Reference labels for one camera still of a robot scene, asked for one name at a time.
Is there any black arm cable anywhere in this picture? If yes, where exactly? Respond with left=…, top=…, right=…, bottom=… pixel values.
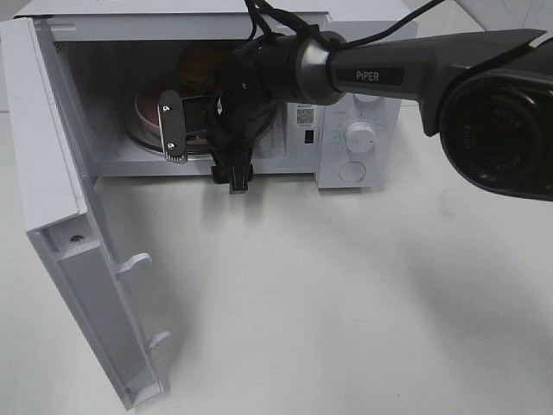
left=241, top=0, right=446, bottom=48

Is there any white microwave door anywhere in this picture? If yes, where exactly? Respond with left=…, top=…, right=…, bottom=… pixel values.
left=1, top=17, right=168, bottom=408

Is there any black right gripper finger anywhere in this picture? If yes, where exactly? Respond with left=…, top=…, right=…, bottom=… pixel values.
left=205, top=107, right=242, bottom=182
left=226, top=129, right=264, bottom=195

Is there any white microwave oven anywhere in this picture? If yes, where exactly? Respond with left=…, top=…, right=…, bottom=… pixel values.
left=12, top=1, right=399, bottom=188

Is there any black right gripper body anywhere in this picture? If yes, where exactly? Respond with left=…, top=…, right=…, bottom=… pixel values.
left=160, top=54, right=277, bottom=148

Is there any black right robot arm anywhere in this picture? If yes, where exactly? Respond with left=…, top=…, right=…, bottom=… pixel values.
left=158, top=29, right=552, bottom=201

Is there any pink round plate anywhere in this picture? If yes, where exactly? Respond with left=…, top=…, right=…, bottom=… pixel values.
left=134, top=73, right=189, bottom=137

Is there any burger with lettuce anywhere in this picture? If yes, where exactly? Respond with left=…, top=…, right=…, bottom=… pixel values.
left=174, top=41, right=234, bottom=97

